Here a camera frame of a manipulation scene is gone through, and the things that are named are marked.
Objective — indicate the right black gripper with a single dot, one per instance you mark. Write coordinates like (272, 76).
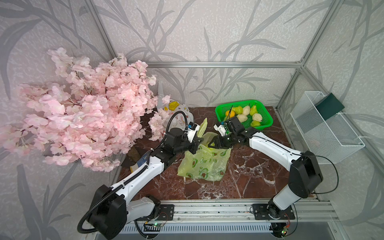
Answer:
(217, 141)

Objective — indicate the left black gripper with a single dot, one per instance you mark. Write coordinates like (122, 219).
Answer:
(195, 144)

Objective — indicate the light green plastic bag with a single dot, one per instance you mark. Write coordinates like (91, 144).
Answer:
(207, 163)

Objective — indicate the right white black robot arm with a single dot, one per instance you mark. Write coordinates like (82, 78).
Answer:
(304, 171)

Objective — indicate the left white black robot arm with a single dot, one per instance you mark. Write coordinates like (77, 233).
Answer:
(113, 207)

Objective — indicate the orange pear upper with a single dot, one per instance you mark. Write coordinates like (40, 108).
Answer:
(230, 114)

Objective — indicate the cream pear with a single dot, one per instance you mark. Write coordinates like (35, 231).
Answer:
(246, 110)
(257, 117)
(242, 118)

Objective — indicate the green pear top left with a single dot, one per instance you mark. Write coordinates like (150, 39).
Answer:
(238, 110)

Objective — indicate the green pear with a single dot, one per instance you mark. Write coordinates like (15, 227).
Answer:
(253, 110)
(238, 110)
(255, 124)

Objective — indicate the cream pear top centre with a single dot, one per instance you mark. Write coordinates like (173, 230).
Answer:
(246, 110)

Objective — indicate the green plastic basket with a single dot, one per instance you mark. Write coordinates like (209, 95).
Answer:
(266, 122)

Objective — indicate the cream pear right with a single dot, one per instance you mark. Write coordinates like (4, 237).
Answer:
(257, 117)

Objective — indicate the green pear top right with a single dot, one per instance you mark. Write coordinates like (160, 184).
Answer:
(253, 110)

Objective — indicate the pink artificial blossom tree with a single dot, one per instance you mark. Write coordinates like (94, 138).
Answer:
(96, 116)

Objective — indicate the dark green card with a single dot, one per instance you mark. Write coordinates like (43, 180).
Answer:
(329, 106)

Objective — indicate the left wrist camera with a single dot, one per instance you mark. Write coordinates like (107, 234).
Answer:
(192, 130)

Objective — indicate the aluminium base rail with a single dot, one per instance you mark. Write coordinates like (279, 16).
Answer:
(240, 216)

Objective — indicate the white wire mesh basket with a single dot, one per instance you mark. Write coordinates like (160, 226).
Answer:
(332, 139)

